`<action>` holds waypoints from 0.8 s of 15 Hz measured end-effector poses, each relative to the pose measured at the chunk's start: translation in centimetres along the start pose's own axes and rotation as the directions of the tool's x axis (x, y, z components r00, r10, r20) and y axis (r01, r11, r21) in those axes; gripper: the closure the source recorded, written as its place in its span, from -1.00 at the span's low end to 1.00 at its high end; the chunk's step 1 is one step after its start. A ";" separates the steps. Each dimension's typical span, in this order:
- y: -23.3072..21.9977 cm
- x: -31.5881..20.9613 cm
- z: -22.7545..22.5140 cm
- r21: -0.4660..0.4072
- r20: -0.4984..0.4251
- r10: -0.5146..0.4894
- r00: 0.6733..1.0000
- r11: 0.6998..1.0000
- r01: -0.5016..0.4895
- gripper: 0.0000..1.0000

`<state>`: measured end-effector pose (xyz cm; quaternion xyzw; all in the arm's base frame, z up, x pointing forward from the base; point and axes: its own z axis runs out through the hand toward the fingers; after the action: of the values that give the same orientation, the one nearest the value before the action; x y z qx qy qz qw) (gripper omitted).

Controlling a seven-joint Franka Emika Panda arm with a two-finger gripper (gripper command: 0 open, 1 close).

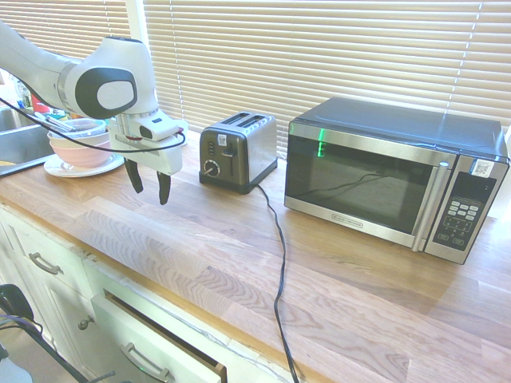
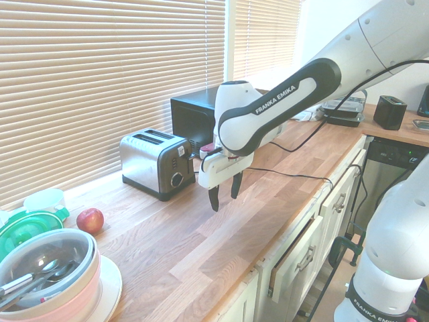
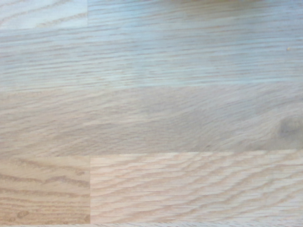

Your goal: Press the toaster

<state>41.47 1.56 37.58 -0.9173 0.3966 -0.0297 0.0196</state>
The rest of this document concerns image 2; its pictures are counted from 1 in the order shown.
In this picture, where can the black food container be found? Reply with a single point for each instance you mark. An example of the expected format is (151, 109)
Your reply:
(345, 120)

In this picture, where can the dark teal appliance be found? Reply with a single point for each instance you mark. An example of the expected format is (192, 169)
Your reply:
(424, 100)

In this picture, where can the red apple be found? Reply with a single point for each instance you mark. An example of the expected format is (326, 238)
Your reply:
(90, 220)

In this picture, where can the stainless steel dishwasher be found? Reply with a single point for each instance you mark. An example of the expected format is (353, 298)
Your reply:
(382, 177)

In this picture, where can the cream bowl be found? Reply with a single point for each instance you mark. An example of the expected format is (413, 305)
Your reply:
(96, 255)

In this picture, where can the black stainless microwave oven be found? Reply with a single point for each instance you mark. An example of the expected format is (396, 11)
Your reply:
(191, 120)

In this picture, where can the white plate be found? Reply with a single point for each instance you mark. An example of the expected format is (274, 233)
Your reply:
(112, 285)

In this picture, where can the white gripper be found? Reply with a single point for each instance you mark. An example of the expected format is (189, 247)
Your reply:
(218, 172)

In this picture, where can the white open drawer front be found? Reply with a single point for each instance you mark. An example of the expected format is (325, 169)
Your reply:
(295, 241)

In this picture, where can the pink bowl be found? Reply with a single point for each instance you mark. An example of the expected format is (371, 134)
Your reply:
(87, 292)

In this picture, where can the silver metal spoon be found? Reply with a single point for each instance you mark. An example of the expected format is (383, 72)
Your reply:
(57, 270)

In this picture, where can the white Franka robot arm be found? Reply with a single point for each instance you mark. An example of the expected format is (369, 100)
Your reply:
(285, 100)

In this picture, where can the green plastic container lid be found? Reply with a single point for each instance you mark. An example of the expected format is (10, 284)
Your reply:
(23, 231)

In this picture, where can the green metal clamp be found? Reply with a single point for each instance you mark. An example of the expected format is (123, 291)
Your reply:
(348, 239)

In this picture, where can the black square speaker box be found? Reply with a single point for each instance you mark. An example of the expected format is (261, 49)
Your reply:
(388, 114)

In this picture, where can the beige window blind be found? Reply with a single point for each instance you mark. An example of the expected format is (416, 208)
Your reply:
(100, 67)
(268, 33)

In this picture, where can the stainless steel two-slot toaster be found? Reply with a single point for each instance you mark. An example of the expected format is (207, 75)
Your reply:
(140, 161)

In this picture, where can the metal tray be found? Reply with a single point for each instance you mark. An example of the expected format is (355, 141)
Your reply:
(421, 124)

